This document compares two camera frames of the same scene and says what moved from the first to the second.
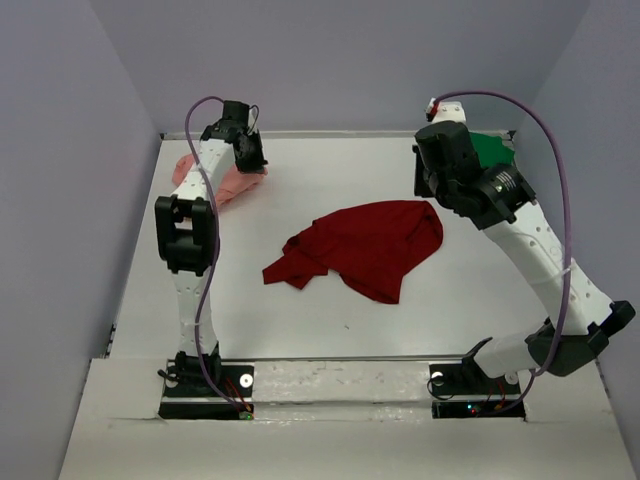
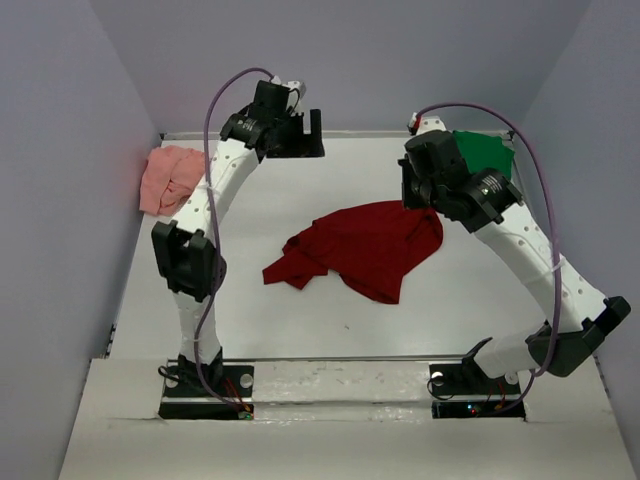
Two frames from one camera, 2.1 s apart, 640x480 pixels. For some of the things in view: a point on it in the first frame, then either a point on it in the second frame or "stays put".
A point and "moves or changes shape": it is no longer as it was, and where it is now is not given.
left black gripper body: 251,160 -> 288,138
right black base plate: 463,390 stays put
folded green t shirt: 490,150 stays put
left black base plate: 206,389 stays put
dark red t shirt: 373,247 stays put
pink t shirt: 232,184 moves or changes shape
